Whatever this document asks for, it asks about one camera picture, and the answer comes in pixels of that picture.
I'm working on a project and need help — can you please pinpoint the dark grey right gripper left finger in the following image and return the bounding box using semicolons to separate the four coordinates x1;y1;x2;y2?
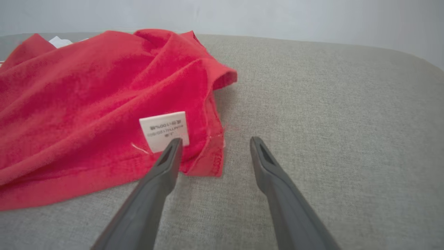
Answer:
91;138;183;250

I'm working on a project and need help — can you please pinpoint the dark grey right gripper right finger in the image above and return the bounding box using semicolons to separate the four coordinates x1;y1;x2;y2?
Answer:
250;136;342;250

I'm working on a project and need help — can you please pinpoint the red jersey with number 23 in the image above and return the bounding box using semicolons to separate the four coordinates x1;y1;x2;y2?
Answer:
0;29;238;211

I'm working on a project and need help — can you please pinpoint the grey fabric sofa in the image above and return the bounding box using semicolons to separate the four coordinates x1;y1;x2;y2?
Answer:
0;32;444;250

